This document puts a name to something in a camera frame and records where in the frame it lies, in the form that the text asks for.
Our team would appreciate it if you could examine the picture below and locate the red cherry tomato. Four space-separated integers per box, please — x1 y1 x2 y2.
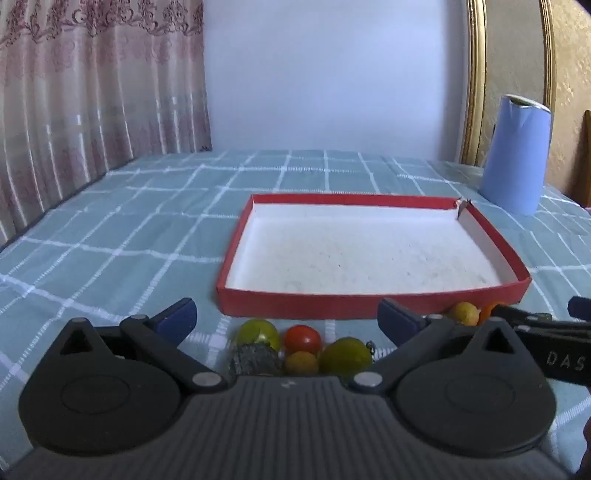
283 325 323 356

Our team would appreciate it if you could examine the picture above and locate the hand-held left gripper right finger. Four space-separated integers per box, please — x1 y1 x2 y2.
348 298 532 394

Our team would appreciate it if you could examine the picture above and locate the blue electric kettle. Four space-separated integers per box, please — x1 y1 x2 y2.
478 93 553 217

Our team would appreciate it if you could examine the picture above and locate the teal plaid bedsheet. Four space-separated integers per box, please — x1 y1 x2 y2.
0 148 591 480

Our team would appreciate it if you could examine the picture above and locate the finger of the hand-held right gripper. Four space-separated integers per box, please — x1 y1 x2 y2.
567 295 591 320
489 303 555 325

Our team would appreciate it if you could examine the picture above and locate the red cardboard box tray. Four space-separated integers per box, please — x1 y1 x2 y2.
216 193 532 320

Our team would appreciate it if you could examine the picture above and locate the small orange cherry tomato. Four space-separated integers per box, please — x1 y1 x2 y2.
284 351 320 376

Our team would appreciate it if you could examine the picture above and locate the large green tomato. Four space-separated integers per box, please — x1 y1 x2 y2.
320 337 374 376

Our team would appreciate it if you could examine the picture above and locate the pink patterned curtain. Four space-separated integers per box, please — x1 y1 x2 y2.
0 0 213 246

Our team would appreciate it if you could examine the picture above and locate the orange mandarin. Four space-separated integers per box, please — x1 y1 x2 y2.
477 301 508 324

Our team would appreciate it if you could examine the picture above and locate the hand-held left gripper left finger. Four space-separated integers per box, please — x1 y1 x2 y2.
58 298 229 396

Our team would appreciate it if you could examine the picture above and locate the yellow-green kumquat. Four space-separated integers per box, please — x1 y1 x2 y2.
446 302 481 328

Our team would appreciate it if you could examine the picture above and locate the gold wall frame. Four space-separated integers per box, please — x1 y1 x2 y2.
458 0 557 168

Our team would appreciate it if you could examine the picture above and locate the wooden headboard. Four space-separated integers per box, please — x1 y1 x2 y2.
571 110 591 208

